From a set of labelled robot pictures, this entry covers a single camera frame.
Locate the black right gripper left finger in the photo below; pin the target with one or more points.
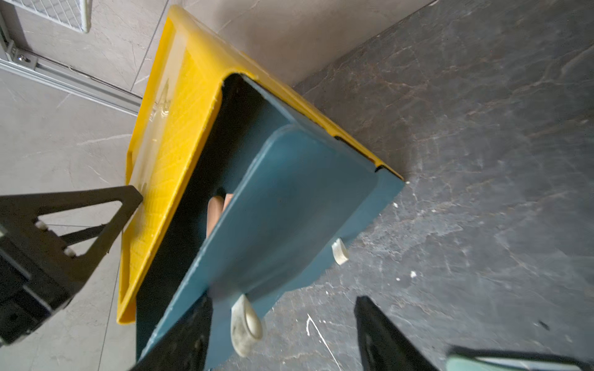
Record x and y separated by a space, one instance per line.
185 345

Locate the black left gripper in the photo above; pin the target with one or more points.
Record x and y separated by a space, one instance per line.
23 297

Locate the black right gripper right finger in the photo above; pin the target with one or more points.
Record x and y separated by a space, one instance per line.
381 344

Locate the teal drawer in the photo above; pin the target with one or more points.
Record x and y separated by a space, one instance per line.
255 139
276 238

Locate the pink knife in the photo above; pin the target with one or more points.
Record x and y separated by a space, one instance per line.
227 199
215 209

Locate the teal top drawer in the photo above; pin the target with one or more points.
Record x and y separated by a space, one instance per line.
255 139

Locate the yellow drawer cabinet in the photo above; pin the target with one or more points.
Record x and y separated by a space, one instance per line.
182 98

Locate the mint knife upper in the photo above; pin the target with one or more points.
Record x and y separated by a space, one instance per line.
465 363

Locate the white wire mesh basket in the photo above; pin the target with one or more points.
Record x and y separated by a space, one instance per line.
72 14

